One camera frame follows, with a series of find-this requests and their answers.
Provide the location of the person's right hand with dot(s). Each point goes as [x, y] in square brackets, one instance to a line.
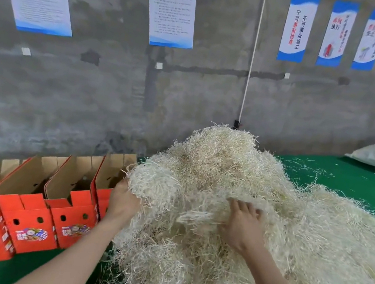
[245, 226]

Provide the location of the person's left hand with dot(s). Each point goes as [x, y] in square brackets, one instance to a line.
[123, 204]

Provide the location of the pile of wood wool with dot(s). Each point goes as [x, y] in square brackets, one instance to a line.
[288, 218]

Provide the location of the person's left forearm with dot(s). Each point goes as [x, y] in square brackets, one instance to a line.
[72, 256]

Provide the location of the white pole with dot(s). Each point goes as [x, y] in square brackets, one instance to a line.
[253, 51]

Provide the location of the narrow white blue banner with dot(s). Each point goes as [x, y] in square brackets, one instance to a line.
[337, 34]
[372, 39]
[298, 27]

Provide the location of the small white wall tag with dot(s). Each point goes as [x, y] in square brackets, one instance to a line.
[286, 76]
[26, 51]
[159, 66]

